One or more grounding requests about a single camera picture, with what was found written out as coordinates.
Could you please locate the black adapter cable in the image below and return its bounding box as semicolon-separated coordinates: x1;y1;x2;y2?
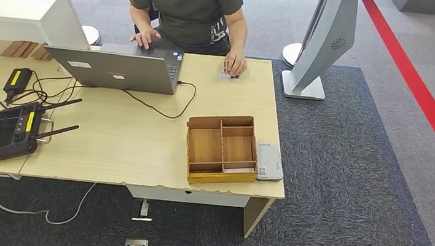
6;69;98;117

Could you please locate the person's left hand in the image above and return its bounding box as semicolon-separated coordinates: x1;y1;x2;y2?
222;49;249;79

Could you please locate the white round stand base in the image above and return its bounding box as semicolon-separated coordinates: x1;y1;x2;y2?
280;41;304;69
79;24;102;46

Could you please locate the black power adapter yellow label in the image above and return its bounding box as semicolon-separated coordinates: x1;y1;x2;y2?
1;65;34;106

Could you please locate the white key card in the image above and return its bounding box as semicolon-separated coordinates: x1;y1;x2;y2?
218;69;241;82
223;164;257;177

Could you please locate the grey laptop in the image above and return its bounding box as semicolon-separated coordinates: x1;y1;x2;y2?
41;35;186;97

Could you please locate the white under-desk drawer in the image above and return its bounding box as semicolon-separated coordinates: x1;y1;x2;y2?
125;182;252;212

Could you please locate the grey kiosk display stand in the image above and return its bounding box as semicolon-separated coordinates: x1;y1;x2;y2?
278;0;359;105

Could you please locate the person's right hand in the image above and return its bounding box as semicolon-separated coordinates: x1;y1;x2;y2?
128;26;162;52

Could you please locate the large white box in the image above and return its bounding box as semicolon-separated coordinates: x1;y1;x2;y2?
0;0;96;52

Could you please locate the black laptop cable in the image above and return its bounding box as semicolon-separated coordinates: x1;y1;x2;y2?
119;74;198;122

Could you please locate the dark grey carpet rug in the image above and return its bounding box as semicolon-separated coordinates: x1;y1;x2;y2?
0;26;435;246

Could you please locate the grey white card reader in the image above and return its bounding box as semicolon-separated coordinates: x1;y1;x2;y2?
253;141;288;184

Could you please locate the person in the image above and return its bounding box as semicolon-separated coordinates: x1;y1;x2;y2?
120;0;256;79

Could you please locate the black remote controller with antennas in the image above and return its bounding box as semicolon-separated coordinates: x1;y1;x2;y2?
0;89;84;172

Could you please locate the white floor plug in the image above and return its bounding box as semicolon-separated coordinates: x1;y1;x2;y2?
131;197;155;223

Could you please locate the wooden block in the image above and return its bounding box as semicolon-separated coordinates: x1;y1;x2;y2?
31;41;55;63
0;38;39;62

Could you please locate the wooden compartment tray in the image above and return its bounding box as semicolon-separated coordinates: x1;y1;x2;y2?
180;109;264;192

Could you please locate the light wooden desk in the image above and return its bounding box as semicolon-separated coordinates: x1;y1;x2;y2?
0;30;301;243

